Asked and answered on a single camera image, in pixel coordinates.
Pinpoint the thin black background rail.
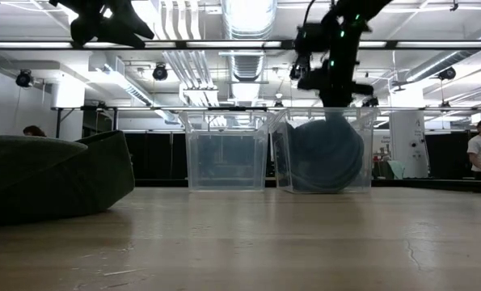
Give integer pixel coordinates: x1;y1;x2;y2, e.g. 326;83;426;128
52;105;481;112

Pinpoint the black background partition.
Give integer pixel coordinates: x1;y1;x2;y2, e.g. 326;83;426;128
122;132;481;181

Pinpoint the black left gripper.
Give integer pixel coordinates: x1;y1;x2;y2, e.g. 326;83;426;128
49;0;155;49

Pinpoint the olive green cap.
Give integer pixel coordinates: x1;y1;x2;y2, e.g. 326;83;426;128
0;129;136;227

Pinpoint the silver ceiling duct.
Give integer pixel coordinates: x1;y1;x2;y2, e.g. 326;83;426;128
222;0;278;40

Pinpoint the white pillar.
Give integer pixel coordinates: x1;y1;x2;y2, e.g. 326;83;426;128
388;111;429;179

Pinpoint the teal cloth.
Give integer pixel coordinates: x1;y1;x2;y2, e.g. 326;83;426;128
386;160;406;180

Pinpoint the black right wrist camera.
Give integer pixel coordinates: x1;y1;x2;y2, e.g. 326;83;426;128
294;23;330;53

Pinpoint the black overhead bar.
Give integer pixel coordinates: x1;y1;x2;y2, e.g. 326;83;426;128
0;39;481;51

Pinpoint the dark blue cap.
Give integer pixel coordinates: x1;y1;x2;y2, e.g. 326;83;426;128
286;112;365;193

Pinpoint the clear plastic bin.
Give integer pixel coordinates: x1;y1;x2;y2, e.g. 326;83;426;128
270;107;381;194
179;111;272;192

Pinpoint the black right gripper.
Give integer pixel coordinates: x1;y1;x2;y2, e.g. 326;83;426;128
297;60;374;123

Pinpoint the black table frame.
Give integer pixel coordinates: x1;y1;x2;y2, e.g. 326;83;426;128
133;177;481;194

